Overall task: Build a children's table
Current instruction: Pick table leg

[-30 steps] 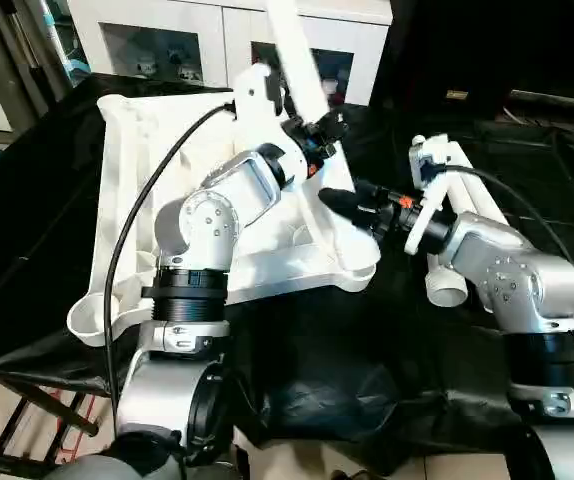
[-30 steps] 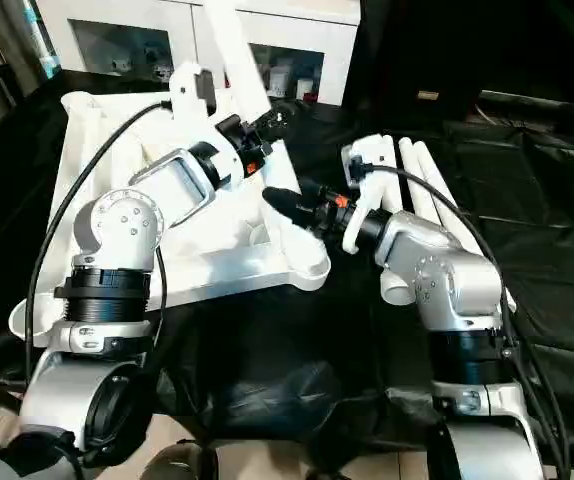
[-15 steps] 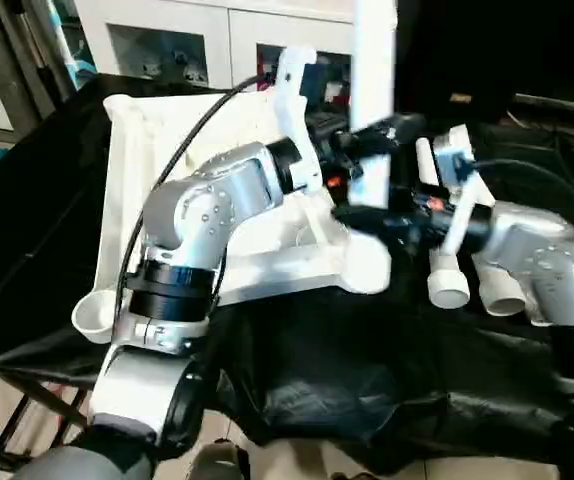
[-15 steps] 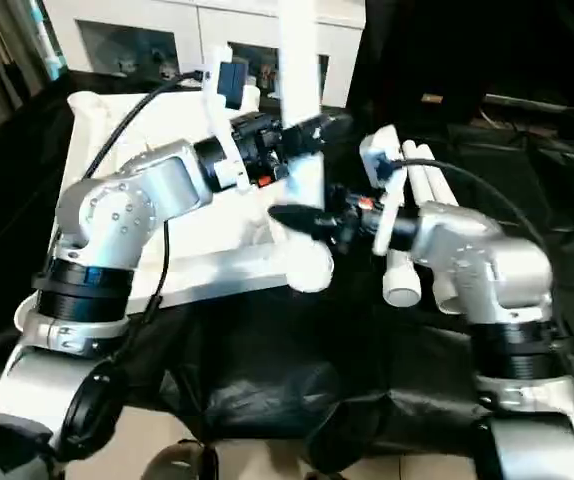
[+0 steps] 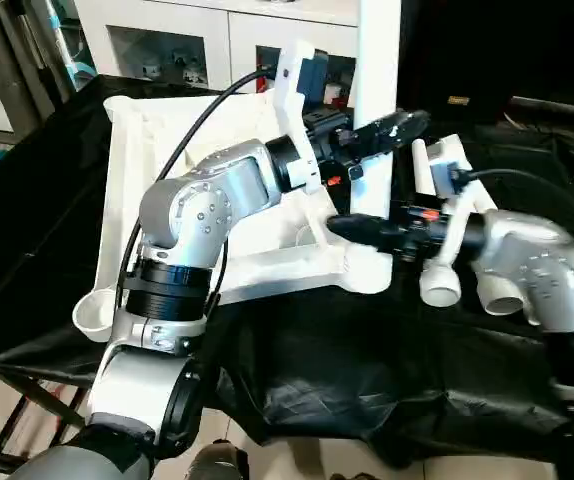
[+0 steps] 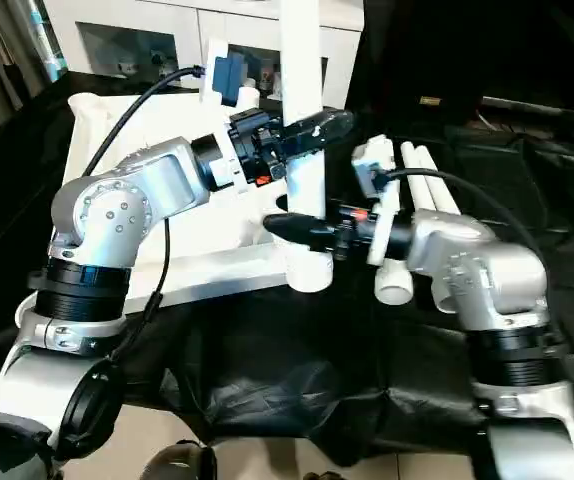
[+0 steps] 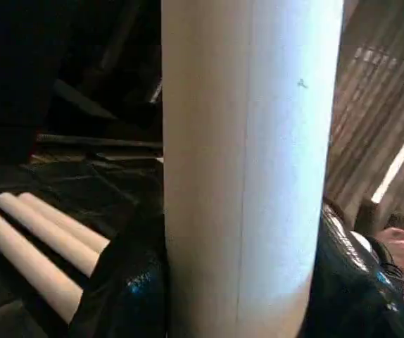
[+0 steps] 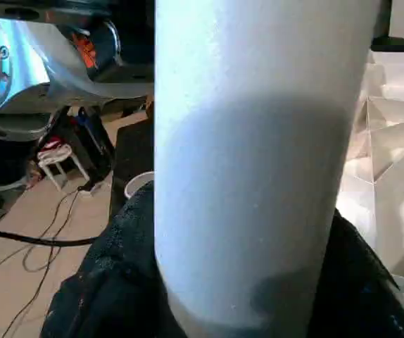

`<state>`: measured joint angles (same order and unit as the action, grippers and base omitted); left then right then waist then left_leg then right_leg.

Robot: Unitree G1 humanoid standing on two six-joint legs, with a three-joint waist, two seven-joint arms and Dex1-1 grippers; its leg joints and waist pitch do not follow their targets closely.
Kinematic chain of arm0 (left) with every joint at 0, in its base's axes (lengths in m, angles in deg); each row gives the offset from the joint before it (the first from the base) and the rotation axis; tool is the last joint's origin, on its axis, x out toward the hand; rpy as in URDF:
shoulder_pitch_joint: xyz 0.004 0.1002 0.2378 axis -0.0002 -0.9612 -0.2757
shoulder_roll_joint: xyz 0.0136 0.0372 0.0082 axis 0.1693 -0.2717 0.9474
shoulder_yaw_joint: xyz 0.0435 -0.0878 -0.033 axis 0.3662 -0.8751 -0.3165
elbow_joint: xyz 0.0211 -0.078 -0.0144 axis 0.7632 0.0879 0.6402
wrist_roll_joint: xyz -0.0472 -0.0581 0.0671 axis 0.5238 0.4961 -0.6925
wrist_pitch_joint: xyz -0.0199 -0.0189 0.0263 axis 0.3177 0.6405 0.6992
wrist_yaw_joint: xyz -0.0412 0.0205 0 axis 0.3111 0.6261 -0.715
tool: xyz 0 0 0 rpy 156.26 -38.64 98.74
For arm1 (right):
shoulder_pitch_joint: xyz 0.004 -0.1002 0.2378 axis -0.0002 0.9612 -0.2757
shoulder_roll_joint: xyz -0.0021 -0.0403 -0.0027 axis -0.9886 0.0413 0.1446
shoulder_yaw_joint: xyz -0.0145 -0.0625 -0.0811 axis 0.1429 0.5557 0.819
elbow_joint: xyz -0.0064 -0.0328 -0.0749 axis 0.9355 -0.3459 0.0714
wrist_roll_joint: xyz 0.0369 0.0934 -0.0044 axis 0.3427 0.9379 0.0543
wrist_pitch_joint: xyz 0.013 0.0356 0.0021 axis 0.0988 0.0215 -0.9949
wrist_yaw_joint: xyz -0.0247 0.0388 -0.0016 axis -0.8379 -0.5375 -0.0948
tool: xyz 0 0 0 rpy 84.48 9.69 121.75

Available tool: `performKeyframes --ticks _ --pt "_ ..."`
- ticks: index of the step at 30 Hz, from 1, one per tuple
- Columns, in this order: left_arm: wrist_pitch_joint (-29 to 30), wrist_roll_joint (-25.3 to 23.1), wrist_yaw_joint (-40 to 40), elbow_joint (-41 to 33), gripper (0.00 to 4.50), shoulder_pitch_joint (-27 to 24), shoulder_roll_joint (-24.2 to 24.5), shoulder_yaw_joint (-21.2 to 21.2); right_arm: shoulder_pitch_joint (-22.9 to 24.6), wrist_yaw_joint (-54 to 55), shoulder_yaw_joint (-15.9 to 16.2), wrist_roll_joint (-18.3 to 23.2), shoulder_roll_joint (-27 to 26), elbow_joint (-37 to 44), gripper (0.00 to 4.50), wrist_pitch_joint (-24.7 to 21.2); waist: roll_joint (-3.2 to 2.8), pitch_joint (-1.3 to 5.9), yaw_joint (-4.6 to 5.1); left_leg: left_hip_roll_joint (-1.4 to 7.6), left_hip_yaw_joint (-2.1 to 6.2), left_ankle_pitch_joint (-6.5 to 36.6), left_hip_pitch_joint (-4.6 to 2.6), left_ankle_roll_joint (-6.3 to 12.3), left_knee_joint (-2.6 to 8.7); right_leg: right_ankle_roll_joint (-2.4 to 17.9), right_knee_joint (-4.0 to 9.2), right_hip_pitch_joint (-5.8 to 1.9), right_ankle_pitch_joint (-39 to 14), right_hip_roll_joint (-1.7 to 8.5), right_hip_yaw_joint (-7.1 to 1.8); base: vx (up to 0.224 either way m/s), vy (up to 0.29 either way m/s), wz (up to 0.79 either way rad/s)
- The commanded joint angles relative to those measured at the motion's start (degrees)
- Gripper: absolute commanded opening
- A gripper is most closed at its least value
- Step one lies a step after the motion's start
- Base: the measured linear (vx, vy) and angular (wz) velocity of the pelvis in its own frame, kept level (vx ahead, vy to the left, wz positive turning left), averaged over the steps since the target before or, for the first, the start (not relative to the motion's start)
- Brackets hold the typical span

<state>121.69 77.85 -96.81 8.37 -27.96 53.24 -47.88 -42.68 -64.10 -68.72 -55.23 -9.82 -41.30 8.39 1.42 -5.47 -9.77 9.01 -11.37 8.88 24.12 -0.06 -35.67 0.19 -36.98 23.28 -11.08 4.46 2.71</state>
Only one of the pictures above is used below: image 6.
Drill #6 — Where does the black work mat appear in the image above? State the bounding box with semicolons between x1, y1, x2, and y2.
0;70;574;466

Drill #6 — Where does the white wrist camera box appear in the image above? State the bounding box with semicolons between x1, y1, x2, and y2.
351;134;404;267
199;38;263;193

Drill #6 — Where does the grey left robot leg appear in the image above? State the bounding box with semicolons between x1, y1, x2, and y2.
142;440;220;480

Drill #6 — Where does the white display cabinet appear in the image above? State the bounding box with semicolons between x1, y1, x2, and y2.
42;0;366;113

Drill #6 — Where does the white plastic table top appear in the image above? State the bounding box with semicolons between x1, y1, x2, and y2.
67;85;298;301

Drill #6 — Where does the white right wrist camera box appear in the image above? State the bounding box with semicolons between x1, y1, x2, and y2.
351;134;404;267

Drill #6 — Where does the teal white pole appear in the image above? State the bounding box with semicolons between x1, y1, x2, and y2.
19;0;70;83

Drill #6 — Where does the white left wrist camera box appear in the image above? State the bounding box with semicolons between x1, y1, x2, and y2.
199;38;263;193

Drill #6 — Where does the black low cabinet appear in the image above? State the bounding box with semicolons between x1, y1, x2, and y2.
362;0;574;126

